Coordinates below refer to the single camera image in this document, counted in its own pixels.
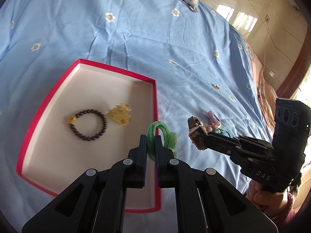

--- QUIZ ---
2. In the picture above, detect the red jewelry box tray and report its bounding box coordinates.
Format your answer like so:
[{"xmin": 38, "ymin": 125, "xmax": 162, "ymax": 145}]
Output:
[{"xmin": 16, "ymin": 58, "xmax": 162, "ymax": 214}]

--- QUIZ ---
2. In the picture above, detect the black bead bracelet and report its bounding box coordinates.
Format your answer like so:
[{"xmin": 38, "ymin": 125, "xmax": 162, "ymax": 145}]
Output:
[{"xmin": 69, "ymin": 109, "xmax": 108, "ymax": 141}]

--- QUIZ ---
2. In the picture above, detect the right hand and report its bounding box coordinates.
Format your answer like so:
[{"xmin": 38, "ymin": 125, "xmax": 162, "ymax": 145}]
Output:
[{"xmin": 246, "ymin": 180, "xmax": 288, "ymax": 217}]

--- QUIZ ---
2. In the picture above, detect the black camera module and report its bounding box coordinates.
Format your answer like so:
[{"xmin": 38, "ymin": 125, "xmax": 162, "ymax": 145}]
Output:
[{"xmin": 272, "ymin": 98, "xmax": 310, "ymax": 158}]

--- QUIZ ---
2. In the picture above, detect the yellow translucent hair clip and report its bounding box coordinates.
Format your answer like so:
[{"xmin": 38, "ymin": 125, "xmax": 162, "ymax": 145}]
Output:
[{"xmin": 107, "ymin": 103, "xmax": 131, "ymax": 125}]

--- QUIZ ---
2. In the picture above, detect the green fabric scrunchie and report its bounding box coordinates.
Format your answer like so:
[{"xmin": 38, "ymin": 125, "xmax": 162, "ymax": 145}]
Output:
[{"xmin": 146, "ymin": 120, "xmax": 179, "ymax": 162}]

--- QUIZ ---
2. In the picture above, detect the colorful bead bracelet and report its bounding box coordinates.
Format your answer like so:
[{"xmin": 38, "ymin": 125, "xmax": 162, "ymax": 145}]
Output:
[{"xmin": 205, "ymin": 123, "xmax": 232, "ymax": 139}]

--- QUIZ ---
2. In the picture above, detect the square gold wristwatch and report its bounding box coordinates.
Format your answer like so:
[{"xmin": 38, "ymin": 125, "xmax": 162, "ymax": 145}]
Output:
[{"xmin": 188, "ymin": 116, "xmax": 208, "ymax": 150}]

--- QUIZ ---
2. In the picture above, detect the purple hair clip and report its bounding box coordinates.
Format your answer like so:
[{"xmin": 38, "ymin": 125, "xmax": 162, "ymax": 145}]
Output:
[{"xmin": 207, "ymin": 110, "xmax": 221, "ymax": 128}]

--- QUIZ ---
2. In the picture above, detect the blue floral bedsheet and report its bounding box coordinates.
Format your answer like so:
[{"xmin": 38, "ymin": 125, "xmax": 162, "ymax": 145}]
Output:
[{"xmin": 1, "ymin": 0, "xmax": 269, "ymax": 231}]

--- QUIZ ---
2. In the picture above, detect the maroon sleeve forearm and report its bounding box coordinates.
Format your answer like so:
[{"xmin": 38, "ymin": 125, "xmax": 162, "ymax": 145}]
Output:
[{"xmin": 273, "ymin": 192, "xmax": 297, "ymax": 231}]

